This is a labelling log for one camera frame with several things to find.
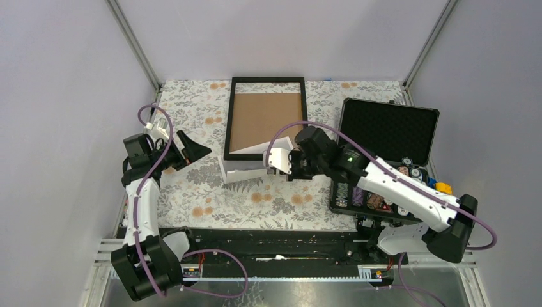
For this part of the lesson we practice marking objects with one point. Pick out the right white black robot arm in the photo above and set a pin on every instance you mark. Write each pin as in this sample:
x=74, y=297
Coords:
x=445, y=221

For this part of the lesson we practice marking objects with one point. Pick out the floral table mat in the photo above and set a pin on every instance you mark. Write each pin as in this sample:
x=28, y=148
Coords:
x=197, y=196

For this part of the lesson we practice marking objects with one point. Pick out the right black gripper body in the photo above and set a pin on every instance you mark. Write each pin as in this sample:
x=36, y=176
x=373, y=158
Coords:
x=304, y=168

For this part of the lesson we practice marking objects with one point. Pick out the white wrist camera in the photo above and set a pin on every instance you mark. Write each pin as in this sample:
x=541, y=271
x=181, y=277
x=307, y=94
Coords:
x=158, y=129
x=278, y=159

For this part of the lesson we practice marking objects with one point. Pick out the grey slotted cable duct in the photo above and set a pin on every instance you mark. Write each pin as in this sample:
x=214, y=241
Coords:
x=279, y=273

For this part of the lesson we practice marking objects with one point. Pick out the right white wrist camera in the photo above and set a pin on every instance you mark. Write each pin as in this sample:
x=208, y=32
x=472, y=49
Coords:
x=278, y=159

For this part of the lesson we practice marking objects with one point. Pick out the yellow blue tape dispenser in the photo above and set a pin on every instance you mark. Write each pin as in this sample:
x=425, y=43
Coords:
x=441, y=187

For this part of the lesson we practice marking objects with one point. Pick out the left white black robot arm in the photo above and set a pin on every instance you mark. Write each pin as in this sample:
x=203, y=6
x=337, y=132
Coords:
x=145, y=264

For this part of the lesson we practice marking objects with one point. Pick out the black picture frame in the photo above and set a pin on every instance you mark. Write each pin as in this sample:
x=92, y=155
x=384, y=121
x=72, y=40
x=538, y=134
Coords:
x=261, y=85

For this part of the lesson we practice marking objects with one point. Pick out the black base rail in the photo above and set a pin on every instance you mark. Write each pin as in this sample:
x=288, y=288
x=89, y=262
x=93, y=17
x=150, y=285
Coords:
x=261, y=247

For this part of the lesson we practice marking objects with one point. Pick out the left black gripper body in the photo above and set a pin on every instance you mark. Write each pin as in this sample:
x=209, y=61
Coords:
x=173, y=158

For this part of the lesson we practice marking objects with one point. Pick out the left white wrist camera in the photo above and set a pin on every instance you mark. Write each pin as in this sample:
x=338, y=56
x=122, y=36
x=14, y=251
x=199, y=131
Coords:
x=158, y=129

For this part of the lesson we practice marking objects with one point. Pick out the mountain landscape photo print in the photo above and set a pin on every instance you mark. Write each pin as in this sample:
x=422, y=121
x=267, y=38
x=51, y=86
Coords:
x=237, y=170

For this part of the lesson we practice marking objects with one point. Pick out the black poker chip case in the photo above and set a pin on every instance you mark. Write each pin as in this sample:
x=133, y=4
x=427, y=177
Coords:
x=402, y=136

